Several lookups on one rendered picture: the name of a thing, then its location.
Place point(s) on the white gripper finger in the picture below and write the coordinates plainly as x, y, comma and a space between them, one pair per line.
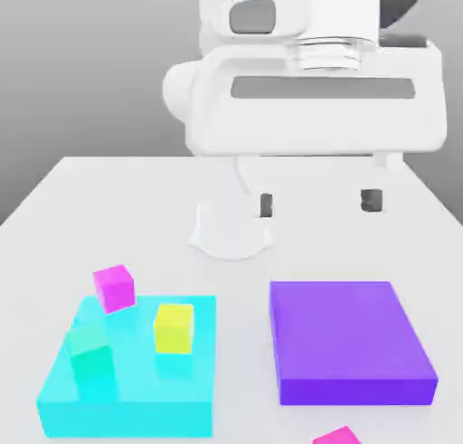
371, 200
266, 205

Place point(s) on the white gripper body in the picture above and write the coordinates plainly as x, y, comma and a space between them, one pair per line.
311, 125

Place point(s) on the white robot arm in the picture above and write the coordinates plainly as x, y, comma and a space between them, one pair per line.
325, 10

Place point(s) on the small yellow cube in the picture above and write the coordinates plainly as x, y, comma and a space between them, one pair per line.
173, 330

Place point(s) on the small magenta cube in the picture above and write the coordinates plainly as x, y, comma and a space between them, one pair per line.
115, 288

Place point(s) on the small teal cube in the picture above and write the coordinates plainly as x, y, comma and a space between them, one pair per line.
90, 357

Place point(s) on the small pink cube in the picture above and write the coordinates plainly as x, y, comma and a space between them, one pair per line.
338, 436

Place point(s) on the large purple box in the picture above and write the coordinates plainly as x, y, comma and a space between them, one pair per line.
343, 335

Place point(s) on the large cyan box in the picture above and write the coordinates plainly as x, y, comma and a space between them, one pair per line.
144, 397

